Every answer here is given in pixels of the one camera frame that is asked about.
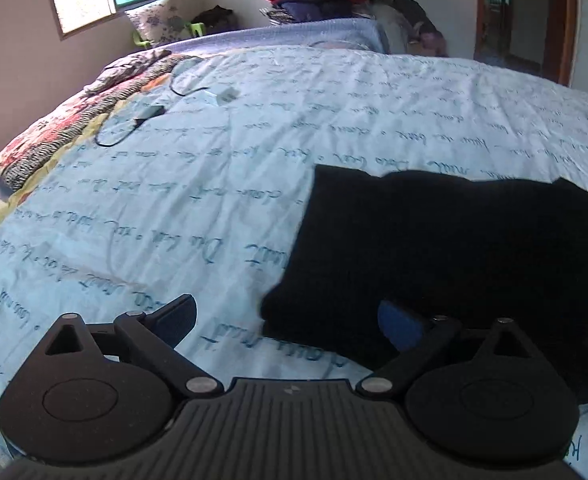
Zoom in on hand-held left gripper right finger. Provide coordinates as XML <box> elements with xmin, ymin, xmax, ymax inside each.
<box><xmin>356</xmin><ymin>300</ymin><xmax>551</xmax><ymax>402</ymax></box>

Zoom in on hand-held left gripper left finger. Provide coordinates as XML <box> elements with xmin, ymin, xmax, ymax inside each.
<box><xmin>33</xmin><ymin>294</ymin><xmax>225</xmax><ymax>402</ymax></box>

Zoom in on black pants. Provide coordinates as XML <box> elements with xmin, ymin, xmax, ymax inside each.
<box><xmin>260</xmin><ymin>164</ymin><xmax>588</xmax><ymax>407</ymax></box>

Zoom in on light blue script printed blanket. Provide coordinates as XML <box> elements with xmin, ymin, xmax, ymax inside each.
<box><xmin>0</xmin><ymin>42</ymin><xmax>588</xmax><ymax>480</ymax></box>

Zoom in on floral patterned quilt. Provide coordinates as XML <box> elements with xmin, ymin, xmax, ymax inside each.
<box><xmin>0</xmin><ymin>52</ymin><xmax>205</xmax><ymax>219</ymax></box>

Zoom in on green plastic chair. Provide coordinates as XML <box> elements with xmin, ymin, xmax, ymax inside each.
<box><xmin>132</xmin><ymin>20</ymin><xmax>208</xmax><ymax>47</ymax></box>

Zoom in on floral white pillow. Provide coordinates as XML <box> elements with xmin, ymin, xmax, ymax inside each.
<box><xmin>124</xmin><ymin>0</ymin><xmax>186</xmax><ymax>49</ymax></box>

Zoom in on grey cloth heap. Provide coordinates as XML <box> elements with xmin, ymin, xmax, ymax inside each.
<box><xmin>371</xmin><ymin>2</ymin><xmax>420</xmax><ymax>55</ymax></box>

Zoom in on dark bag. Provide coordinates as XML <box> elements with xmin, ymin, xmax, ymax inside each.
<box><xmin>191</xmin><ymin>4</ymin><xmax>241</xmax><ymax>34</ymax></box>

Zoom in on lilac textured blanket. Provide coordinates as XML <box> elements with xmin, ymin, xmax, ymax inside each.
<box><xmin>161</xmin><ymin>17</ymin><xmax>391</xmax><ymax>57</ymax></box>

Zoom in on black garment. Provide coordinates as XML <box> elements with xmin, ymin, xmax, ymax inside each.
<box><xmin>391</xmin><ymin>0</ymin><xmax>437</xmax><ymax>36</ymax></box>

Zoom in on black cable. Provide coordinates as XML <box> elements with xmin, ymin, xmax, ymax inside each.
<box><xmin>95</xmin><ymin>56</ymin><xmax>206</xmax><ymax>147</ymax></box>

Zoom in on wooden door frame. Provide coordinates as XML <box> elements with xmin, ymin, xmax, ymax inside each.
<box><xmin>473</xmin><ymin>0</ymin><xmax>581</xmax><ymax>87</ymax></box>

